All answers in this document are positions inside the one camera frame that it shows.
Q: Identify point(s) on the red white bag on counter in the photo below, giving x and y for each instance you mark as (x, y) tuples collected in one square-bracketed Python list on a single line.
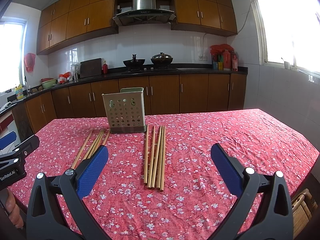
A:
[(63, 78)]

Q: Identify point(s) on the upper wooden wall cabinets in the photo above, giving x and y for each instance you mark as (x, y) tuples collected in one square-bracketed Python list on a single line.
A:
[(67, 22)]

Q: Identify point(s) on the black wok with lid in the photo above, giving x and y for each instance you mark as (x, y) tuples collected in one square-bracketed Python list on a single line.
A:
[(161, 60)]

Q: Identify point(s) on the person's left hand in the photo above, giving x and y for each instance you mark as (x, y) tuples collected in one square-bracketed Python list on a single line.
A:
[(14, 211)]

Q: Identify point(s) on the black kitchen countertop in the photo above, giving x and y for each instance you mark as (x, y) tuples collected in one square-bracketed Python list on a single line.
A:
[(122, 72)]

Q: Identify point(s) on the green bowl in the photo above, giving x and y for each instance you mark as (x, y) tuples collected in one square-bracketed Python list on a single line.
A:
[(48, 82)]

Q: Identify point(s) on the pink floral tablecloth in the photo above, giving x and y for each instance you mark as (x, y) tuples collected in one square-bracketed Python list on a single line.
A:
[(195, 199)]

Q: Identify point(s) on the bamboo stool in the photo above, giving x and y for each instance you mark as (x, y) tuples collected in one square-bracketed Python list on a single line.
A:
[(304, 207)]

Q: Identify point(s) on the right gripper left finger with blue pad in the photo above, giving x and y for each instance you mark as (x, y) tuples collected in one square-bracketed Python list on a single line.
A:
[(45, 218)]

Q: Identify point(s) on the yellow detergent bottle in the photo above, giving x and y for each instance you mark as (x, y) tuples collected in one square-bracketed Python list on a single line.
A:
[(19, 92)]

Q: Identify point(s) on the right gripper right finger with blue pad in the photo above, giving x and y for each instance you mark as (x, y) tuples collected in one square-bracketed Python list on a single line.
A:
[(274, 217)]

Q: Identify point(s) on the beige perforated utensil holder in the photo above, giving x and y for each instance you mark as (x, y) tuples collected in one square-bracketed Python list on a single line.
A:
[(125, 110)]

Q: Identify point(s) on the steel range hood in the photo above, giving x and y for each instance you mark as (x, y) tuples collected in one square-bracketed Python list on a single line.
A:
[(134, 12)]

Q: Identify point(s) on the small red bottle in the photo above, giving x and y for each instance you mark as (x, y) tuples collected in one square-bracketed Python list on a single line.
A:
[(105, 67)]

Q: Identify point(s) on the lower wooden kitchen cabinets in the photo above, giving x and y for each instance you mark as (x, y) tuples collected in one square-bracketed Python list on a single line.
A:
[(163, 94)]

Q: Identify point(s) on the red plastic bag on wall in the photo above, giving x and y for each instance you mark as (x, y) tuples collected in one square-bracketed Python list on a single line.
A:
[(29, 62)]

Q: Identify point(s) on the red bag with condiment bottles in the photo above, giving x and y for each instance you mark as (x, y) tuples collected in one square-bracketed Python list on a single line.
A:
[(224, 58)]

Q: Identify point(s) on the dark wooden cutting board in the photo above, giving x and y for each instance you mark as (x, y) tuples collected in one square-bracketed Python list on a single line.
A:
[(90, 68)]

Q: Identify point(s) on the black wok left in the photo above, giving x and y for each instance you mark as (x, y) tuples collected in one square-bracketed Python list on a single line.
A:
[(134, 64)]

